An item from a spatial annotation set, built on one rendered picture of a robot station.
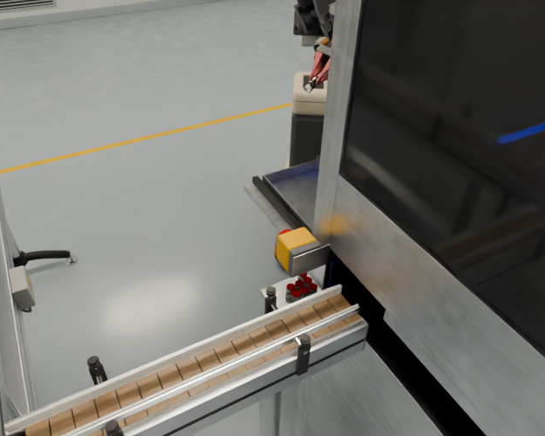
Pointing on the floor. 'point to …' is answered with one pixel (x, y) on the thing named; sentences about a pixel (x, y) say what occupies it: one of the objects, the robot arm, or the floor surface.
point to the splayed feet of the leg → (45, 257)
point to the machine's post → (333, 149)
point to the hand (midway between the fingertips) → (314, 80)
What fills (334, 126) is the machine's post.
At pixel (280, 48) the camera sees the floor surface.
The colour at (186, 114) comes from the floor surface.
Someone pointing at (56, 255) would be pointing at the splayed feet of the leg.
